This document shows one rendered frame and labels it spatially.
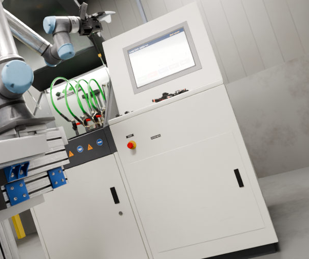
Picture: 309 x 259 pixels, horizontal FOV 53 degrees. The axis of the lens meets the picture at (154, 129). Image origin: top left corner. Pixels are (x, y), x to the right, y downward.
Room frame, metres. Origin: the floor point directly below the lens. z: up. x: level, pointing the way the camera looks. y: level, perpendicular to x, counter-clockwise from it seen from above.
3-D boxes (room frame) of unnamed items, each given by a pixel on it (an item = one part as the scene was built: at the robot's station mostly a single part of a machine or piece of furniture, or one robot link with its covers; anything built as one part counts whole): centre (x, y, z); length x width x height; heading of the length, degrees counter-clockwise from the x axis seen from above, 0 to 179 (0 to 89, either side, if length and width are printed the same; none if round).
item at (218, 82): (1.86, -0.12, 0.96); 0.70 x 0.22 x 0.03; 75
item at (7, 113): (1.37, 0.56, 1.09); 0.15 x 0.15 x 0.10
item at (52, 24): (1.43, 0.27, 1.43); 0.11 x 0.08 x 0.09; 130
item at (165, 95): (1.85, -0.15, 1.01); 0.23 x 0.11 x 0.06; 75
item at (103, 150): (1.95, 0.58, 0.87); 0.62 x 0.04 x 0.16; 75
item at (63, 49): (1.45, 0.28, 1.34); 0.11 x 0.08 x 0.11; 40
